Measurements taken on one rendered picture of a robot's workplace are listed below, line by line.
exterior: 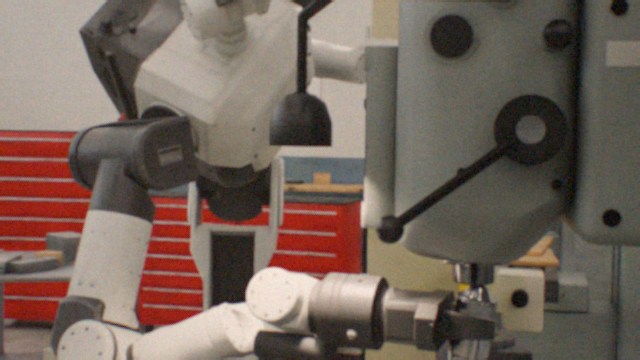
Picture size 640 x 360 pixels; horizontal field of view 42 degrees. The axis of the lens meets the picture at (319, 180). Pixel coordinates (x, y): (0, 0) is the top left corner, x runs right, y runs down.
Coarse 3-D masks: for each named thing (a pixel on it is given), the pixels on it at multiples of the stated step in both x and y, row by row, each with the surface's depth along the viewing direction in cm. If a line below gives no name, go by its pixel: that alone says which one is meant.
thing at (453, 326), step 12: (444, 312) 94; (444, 324) 94; (456, 324) 94; (468, 324) 93; (480, 324) 93; (492, 324) 92; (444, 336) 94; (456, 336) 94; (468, 336) 93; (480, 336) 93; (492, 336) 93
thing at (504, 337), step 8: (504, 328) 146; (496, 336) 135; (504, 336) 135; (512, 336) 135; (496, 344) 132; (504, 344) 132; (512, 344) 134; (520, 344) 135; (440, 352) 146; (448, 352) 137; (496, 352) 130; (504, 352) 130; (512, 352) 130; (520, 352) 130; (528, 352) 130
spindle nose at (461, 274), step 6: (456, 270) 95; (462, 270) 94; (468, 270) 94; (480, 270) 94; (486, 270) 94; (492, 270) 95; (456, 276) 95; (462, 276) 94; (468, 276) 94; (480, 276) 94; (486, 276) 94; (492, 276) 95; (462, 282) 94; (468, 282) 94; (480, 282) 94; (486, 282) 94; (492, 282) 95
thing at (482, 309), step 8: (464, 296) 95; (456, 304) 96; (464, 304) 95; (472, 304) 94; (480, 304) 94; (488, 304) 94; (496, 304) 95; (456, 312) 96; (464, 312) 95; (472, 312) 94; (480, 312) 94; (488, 312) 94; (456, 344) 95; (464, 344) 95; (472, 344) 94; (480, 344) 95; (488, 344) 95; (472, 352) 95; (480, 352) 95
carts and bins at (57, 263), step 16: (48, 240) 405; (64, 240) 393; (80, 240) 398; (0, 256) 370; (16, 256) 372; (32, 256) 410; (48, 256) 381; (64, 256) 394; (0, 272) 358; (16, 272) 360; (32, 272) 363; (48, 272) 364; (64, 272) 365; (0, 288) 423; (0, 304) 423; (0, 320) 423; (0, 336) 424; (0, 352) 424; (16, 352) 428; (32, 352) 428; (48, 352) 379
